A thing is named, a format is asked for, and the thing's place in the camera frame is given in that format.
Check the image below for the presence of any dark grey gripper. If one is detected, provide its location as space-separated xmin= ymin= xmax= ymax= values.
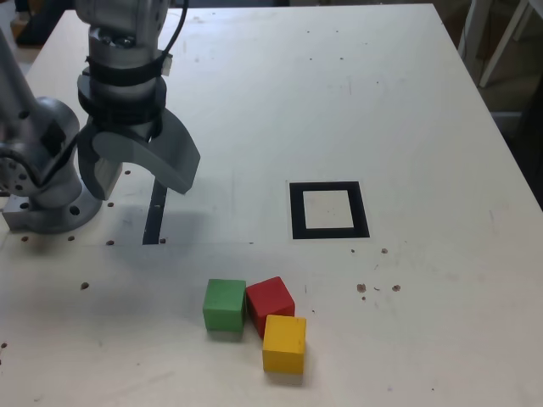
xmin=75 ymin=106 xmax=201 ymax=202

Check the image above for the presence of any green cube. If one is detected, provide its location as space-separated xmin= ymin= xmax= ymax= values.
xmin=202 ymin=278 xmax=248 ymax=332

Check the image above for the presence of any red cube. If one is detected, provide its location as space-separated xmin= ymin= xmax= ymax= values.
xmin=245 ymin=276 xmax=296 ymax=339

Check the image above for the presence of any yellow cube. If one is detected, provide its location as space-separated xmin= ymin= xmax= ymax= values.
xmin=261 ymin=315 xmax=307 ymax=374

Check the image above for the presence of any black tape square outline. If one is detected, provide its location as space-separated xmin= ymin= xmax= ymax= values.
xmin=288 ymin=181 xmax=371 ymax=241

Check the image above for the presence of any black tape strip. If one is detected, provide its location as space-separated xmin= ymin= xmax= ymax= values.
xmin=142 ymin=180 xmax=169 ymax=246

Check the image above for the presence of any black cable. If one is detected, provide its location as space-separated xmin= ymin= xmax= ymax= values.
xmin=156 ymin=0 xmax=190 ymax=64

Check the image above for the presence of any white metal frame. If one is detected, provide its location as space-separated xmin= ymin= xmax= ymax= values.
xmin=456 ymin=0 xmax=543 ymax=89

